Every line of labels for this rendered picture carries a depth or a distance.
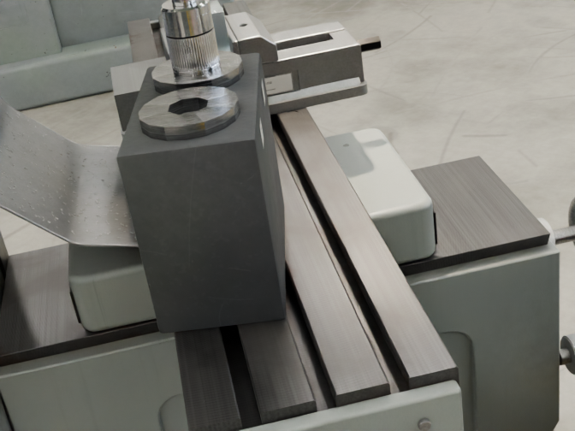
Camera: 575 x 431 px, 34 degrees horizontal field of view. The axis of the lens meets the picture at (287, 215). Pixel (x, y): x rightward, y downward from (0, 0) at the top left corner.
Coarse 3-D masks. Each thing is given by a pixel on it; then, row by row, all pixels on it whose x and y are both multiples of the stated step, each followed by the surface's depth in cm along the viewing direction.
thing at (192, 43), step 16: (208, 16) 89; (176, 32) 89; (192, 32) 89; (208, 32) 90; (176, 48) 90; (192, 48) 89; (208, 48) 90; (176, 64) 91; (192, 64) 90; (208, 64) 91
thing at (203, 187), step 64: (256, 64) 95; (128, 128) 85; (192, 128) 80; (256, 128) 82; (128, 192) 81; (192, 192) 82; (256, 192) 82; (192, 256) 85; (256, 256) 85; (192, 320) 88; (256, 320) 88
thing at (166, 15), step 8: (200, 0) 89; (208, 0) 90; (160, 8) 90; (168, 8) 89; (176, 8) 88; (184, 8) 88; (192, 8) 88; (200, 8) 88; (208, 8) 89; (168, 16) 88; (176, 16) 88; (184, 16) 88; (192, 16) 88
